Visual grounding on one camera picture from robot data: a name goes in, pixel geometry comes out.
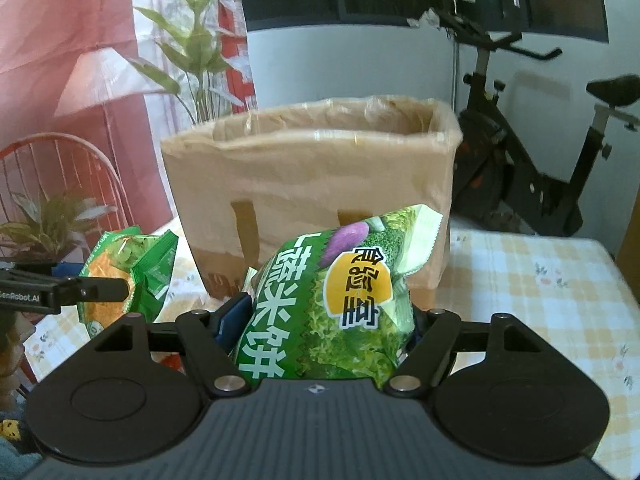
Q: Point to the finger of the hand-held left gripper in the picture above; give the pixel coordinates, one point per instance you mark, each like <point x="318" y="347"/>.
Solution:
<point x="67" y="270"/>
<point x="95" y="289"/>

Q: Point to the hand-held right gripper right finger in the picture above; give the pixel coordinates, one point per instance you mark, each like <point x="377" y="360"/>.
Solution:
<point x="425" y="352"/>

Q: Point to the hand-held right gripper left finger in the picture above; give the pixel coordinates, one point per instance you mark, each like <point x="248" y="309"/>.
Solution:
<point x="234" y="316"/>

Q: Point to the green and orange snack packet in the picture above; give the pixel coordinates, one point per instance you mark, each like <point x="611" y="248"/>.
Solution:
<point x="150" y="266"/>

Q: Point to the brown taped cardboard box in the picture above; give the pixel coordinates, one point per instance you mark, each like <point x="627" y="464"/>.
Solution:
<point x="310" y="175"/>

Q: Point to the small variegated potted plant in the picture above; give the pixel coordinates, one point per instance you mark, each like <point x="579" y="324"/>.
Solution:
<point x="55" y="225"/>

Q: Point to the yellow checked tablecloth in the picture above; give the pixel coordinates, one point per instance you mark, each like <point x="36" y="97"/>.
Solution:
<point x="525" y="280"/>

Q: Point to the black exercise bike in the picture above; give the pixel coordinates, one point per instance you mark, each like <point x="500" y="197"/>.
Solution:
<point x="520" y="180"/>

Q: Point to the red and white curtain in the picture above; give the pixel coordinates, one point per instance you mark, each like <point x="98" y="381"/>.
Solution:
<point x="60" y="60"/>

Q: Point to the wooden door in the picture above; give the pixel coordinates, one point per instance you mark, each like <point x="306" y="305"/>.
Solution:
<point x="631" y="265"/>

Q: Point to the tall green leafy plant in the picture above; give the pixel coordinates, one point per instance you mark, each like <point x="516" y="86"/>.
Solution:
<point x="192" y="45"/>

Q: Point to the metal pole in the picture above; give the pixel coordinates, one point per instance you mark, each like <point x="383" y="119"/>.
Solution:
<point x="455" y="60"/>

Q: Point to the crumpled white tissue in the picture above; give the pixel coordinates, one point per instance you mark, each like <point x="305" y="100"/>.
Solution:
<point x="424" y="18"/>

